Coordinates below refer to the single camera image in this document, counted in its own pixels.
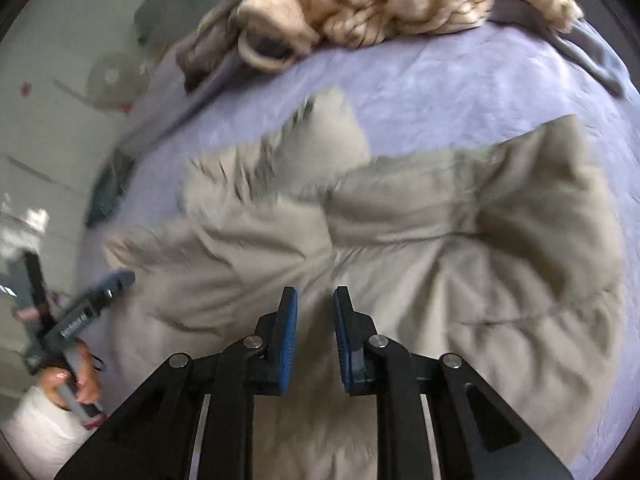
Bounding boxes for brown fuzzy garment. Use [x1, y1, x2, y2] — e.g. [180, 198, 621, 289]
[175, 0, 281, 92]

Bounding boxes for white round fan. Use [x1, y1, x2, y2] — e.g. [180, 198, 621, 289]
[87, 50, 147, 109]

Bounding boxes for lilac bed cover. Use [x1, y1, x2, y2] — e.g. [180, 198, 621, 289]
[75, 5, 640, 466]

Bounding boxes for person's left forearm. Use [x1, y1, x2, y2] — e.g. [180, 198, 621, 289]
[0, 384, 97, 480]

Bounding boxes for cream striped garment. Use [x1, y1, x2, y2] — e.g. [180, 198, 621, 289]
[235, 0, 584, 72]

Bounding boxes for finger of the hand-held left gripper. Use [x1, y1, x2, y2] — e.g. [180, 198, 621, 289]
[95, 270, 137, 303]

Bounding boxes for grey padded headboard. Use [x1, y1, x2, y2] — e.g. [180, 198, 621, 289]
[132, 0, 246, 47]

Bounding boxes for person's left hand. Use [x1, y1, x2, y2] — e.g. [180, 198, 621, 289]
[37, 337, 104, 407]

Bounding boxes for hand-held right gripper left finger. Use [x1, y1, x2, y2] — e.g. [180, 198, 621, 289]
[52, 286, 299, 480]

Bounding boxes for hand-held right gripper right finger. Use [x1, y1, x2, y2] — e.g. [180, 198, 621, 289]
[332, 286, 576, 480]

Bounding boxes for beige puffer jacket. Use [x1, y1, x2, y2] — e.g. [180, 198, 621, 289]
[102, 87, 626, 480]

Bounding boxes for dark blue jeans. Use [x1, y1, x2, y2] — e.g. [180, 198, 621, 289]
[85, 150, 137, 229]

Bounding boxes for grey cloth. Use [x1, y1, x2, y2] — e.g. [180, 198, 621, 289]
[545, 15, 629, 99]

